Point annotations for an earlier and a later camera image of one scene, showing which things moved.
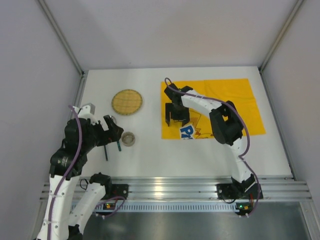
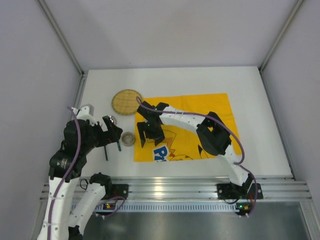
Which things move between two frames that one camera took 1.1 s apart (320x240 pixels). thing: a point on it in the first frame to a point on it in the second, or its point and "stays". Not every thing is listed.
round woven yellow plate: x=127 y=102 stays
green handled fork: x=106 y=153 stays
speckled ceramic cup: x=128 y=139 stays
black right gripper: x=177 y=110 to x=152 y=130
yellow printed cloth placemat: x=237 y=92 to x=181 y=142
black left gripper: x=114 y=133 stays
